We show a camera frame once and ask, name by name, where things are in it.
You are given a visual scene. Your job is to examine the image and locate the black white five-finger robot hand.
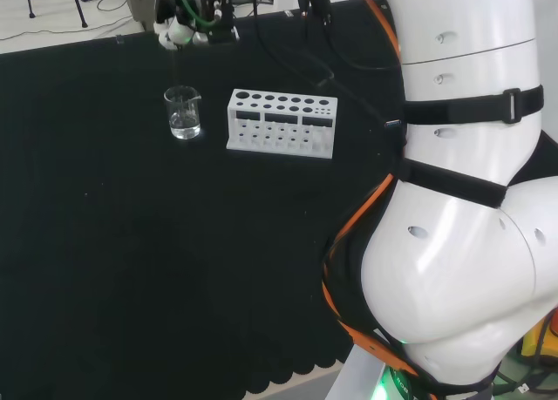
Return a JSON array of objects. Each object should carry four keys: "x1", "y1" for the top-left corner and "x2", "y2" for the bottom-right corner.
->
[{"x1": 153, "y1": 0, "x2": 242, "y2": 51}]

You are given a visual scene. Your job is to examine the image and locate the clear glass rod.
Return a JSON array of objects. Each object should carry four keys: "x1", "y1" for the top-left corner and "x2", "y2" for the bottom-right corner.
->
[{"x1": 172, "y1": 46, "x2": 193, "y2": 126}]

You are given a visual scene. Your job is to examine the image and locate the small clear glass beaker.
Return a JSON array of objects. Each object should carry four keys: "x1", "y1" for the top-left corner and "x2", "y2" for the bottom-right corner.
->
[{"x1": 163, "y1": 85, "x2": 203, "y2": 141}]

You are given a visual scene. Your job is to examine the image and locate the white test tube rack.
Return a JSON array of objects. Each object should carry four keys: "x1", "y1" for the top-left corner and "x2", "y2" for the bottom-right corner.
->
[{"x1": 225, "y1": 88, "x2": 339, "y2": 161}]

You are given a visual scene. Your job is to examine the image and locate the grey equipment box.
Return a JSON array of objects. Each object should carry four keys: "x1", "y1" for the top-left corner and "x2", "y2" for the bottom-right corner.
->
[{"x1": 125, "y1": 0, "x2": 160, "y2": 32}]

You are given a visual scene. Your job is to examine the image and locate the black bench cloth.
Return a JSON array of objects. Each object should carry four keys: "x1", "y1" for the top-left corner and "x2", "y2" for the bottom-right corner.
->
[{"x1": 0, "y1": 7, "x2": 409, "y2": 397}]

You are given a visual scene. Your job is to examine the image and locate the pale base board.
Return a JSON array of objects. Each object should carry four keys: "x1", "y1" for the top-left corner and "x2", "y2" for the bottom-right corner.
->
[{"x1": 324, "y1": 342, "x2": 393, "y2": 400}]

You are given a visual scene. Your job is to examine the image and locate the yellow stop button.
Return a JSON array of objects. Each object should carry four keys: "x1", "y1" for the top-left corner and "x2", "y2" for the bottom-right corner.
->
[{"x1": 518, "y1": 308, "x2": 558, "y2": 369}]

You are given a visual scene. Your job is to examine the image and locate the thin black looped cable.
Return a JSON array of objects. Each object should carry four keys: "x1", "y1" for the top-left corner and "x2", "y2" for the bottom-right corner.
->
[{"x1": 252, "y1": 14, "x2": 337, "y2": 89}]

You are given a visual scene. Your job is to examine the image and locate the thin black floor cable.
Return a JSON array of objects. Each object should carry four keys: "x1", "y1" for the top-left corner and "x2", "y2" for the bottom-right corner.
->
[{"x1": 0, "y1": 0, "x2": 134, "y2": 42}]

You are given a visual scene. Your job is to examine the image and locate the thick black cable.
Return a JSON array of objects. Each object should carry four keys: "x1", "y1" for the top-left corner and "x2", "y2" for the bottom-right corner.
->
[{"x1": 324, "y1": 7, "x2": 401, "y2": 72}]

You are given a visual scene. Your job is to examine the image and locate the black cable with blue plug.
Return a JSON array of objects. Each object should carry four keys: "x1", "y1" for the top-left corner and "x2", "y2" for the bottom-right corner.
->
[{"x1": 320, "y1": 79, "x2": 405, "y2": 129}]

